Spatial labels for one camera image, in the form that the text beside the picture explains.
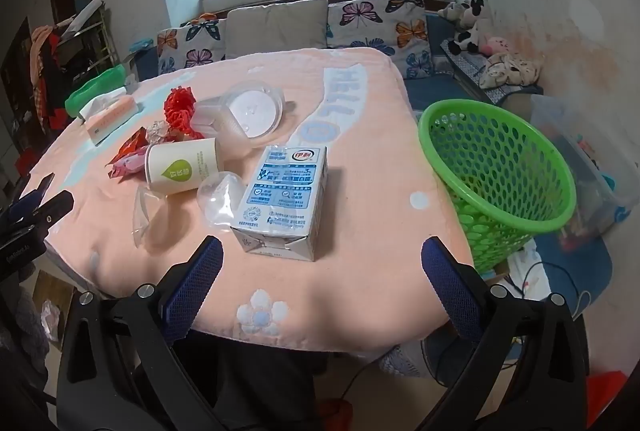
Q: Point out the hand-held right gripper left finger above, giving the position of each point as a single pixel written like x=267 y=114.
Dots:
x=200 y=281

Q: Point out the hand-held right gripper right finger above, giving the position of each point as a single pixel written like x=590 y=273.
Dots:
x=450 y=286

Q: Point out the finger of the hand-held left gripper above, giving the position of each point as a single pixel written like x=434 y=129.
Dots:
x=52 y=207
x=39 y=187

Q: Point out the green mesh plastic basket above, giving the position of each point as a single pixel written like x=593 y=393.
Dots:
x=500 y=211

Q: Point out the white and blue milk carton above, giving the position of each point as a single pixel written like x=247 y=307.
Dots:
x=280 y=201

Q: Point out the clear plastic clamshell container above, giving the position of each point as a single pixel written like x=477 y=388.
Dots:
x=210 y=118

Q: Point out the clear plastic cup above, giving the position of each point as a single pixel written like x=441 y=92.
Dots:
x=220 y=201

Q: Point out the clear plastic scrap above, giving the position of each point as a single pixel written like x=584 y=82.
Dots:
x=142 y=221

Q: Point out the pink candy wrapper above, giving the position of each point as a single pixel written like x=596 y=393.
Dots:
x=127 y=166

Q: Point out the pink and white tissue box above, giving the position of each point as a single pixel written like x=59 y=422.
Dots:
x=107 y=118

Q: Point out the green plastic container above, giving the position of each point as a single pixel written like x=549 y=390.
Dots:
x=95 y=88

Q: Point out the white paper cup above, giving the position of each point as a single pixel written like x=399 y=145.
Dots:
x=180 y=166

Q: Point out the hanging clothes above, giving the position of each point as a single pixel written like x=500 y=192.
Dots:
x=45 y=66

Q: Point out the blue floor mat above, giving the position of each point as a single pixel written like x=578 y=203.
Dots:
x=575 y=271

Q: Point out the crumpled clear wrapper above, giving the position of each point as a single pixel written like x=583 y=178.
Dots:
x=157 y=132

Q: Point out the metal clothes rack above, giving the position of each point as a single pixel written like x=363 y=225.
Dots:
x=95 y=36

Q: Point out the peach printed blanket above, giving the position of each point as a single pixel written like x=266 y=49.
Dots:
x=360 y=151

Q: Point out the teal plastic item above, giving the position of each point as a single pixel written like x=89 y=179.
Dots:
x=140 y=44

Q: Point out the round clear plastic lid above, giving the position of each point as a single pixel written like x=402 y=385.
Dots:
x=252 y=111

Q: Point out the clear plastic storage box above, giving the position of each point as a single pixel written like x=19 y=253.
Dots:
x=585 y=161

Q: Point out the red plastic bag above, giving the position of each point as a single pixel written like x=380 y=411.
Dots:
x=605 y=391

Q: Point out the blue sofa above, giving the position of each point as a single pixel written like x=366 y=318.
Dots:
x=440 y=86

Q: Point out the small butterfly print cushion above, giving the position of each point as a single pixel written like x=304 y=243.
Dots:
x=192 y=43

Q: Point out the spotted cream plush toy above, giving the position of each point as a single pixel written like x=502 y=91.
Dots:
x=510 y=71

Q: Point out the pink plush toy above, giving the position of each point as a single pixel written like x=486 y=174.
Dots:
x=494 y=46

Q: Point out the black and white cow plush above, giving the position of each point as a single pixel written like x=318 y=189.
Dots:
x=470 y=31

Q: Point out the beige cushion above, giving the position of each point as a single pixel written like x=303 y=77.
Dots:
x=275 y=28

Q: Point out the large butterfly print cushion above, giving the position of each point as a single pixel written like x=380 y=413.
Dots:
x=380 y=31

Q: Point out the grey plush toy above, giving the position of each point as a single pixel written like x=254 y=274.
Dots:
x=452 y=11

